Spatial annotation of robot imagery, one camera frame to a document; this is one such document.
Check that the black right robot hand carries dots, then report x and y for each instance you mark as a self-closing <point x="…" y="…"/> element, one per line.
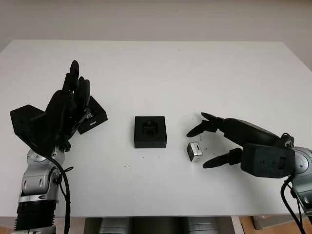
<point x="246" y="132"/>

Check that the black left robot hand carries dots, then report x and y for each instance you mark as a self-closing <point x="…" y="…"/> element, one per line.
<point x="61" y="111"/>

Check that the small silver cube camera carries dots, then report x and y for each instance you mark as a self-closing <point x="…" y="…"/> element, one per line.
<point x="194" y="151"/>

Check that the black box lid intel print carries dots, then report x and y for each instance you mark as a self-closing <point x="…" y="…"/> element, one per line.
<point x="96" y="118"/>

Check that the white table leg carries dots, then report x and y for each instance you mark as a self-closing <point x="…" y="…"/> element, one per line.
<point x="237" y="225"/>

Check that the dark grey robot torso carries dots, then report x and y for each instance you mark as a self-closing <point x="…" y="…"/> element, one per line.
<point x="156" y="225"/>

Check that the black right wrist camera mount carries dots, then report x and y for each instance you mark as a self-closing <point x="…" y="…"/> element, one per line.
<point x="265" y="161"/>

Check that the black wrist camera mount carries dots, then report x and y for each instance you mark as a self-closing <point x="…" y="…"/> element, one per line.
<point x="24" y="120"/>
<point x="265" y="161"/>

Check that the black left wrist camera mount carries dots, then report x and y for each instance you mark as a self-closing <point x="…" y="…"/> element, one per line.
<point x="24" y="120"/>

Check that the black camera box base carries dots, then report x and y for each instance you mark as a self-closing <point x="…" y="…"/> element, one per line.
<point x="150" y="142"/>

